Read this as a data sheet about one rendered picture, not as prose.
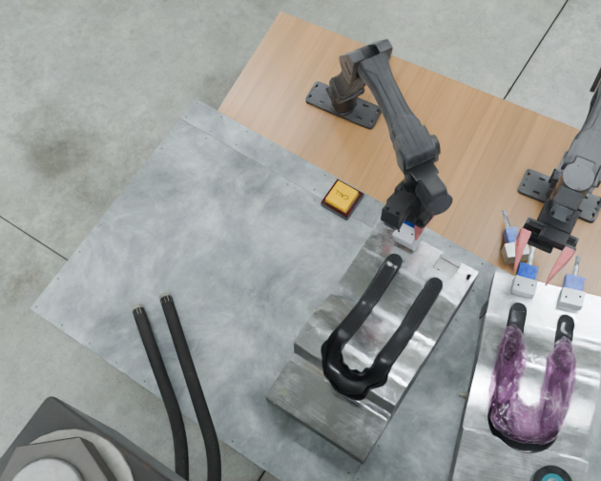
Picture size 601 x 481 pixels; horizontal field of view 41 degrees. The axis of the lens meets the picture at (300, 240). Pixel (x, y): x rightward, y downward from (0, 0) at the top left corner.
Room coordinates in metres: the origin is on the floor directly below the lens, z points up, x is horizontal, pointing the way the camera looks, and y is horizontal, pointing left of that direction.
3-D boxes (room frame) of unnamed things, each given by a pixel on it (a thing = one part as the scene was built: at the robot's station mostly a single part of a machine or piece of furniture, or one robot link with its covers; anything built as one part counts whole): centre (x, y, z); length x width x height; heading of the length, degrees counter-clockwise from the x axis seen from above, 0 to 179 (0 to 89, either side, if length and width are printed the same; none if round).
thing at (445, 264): (0.60, -0.32, 0.87); 0.05 x 0.05 x 0.04; 47
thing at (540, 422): (0.30, -0.44, 0.90); 0.26 x 0.18 x 0.08; 154
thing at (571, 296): (0.52, -0.60, 0.86); 0.13 x 0.05 x 0.05; 154
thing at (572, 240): (0.54, -0.49, 1.20); 0.10 x 0.07 x 0.07; 52
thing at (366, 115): (1.12, -0.18, 0.84); 0.20 x 0.07 x 0.08; 52
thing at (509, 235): (0.67, -0.50, 0.82); 0.13 x 0.05 x 0.05; 179
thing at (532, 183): (0.75, -0.65, 0.84); 0.20 x 0.07 x 0.08; 52
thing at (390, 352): (0.48, -0.14, 0.92); 0.35 x 0.16 x 0.09; 137
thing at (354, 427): (0.47, -0.12, 0.87); 0.50 x 0.26 x 0.14; 137
